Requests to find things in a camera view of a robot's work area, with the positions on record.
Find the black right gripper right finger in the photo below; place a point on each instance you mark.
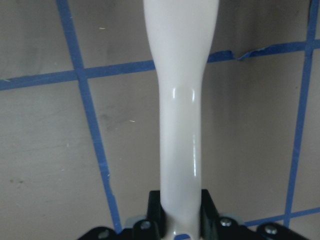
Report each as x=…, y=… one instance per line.
x=208, y=217

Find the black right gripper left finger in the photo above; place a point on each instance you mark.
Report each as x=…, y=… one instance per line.
x=156, y=213

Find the white hand brush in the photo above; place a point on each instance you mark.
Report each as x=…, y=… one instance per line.
x=180, y=35

